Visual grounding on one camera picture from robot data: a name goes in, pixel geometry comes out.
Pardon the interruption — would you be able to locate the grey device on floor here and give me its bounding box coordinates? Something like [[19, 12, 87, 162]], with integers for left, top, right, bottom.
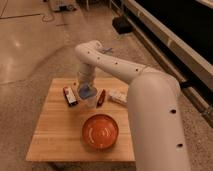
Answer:
[[49, 0, 76, 12]]

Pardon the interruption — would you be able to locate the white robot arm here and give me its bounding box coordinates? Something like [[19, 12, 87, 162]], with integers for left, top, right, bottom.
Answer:
[[75, 40, 191, 171]]

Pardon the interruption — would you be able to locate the red and white box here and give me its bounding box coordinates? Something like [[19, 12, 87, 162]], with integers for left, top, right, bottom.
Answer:
[[63, 87, 78, 106]]

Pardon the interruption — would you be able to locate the black floor cable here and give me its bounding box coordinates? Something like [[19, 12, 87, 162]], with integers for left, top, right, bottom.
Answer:
[[0, 12, 54, 24]]

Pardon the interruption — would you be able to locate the orange ceramic bowl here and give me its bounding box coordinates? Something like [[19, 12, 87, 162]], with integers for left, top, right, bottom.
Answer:
[[82, 114, 119, 150]]

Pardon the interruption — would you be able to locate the wooden table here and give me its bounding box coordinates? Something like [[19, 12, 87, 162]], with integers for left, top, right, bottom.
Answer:
[[26, 78, 134, 162]]

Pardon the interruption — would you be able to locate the black box on floor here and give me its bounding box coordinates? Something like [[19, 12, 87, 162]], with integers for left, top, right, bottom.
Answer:
[[112, 16, 132, 34]]

